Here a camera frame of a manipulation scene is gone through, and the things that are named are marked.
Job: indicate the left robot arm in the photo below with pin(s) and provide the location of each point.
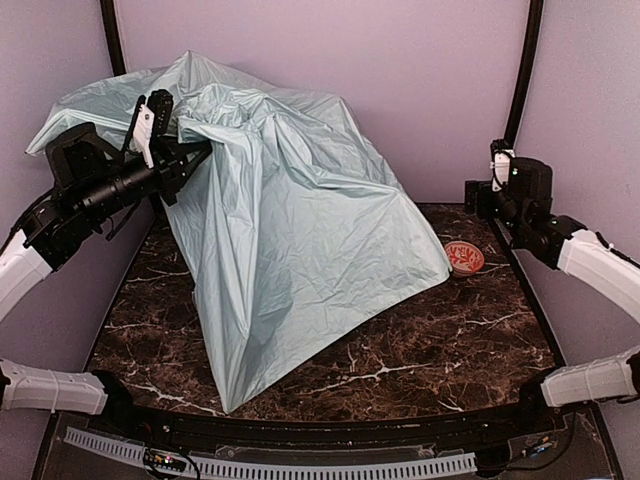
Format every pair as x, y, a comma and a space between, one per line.
93, 181

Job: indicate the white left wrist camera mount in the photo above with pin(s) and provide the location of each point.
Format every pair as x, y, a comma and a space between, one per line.
138, 137

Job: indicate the left black frame post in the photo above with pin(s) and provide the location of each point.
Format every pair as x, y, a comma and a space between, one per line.
112, 36

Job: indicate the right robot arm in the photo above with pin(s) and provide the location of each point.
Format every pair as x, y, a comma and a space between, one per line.
519, 196

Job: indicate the black frame post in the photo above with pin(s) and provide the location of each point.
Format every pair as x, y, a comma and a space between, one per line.
112, 36
525, 71

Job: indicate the grey slotted cable duct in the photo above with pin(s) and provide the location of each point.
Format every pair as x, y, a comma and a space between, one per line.
164, 463

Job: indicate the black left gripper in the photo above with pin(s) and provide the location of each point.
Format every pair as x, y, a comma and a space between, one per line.
168, 170

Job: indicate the right black frame post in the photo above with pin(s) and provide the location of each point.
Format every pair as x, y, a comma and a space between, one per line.
525, 71

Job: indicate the mint green folding umbrella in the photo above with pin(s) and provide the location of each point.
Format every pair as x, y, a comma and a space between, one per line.
295, 229

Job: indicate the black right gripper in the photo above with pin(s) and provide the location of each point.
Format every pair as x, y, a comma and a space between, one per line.
480, 195

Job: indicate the red white patterned bowl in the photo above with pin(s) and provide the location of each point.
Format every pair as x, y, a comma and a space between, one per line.
465, 258

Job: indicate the black curved front rail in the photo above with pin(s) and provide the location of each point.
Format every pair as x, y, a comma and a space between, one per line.
484, 428

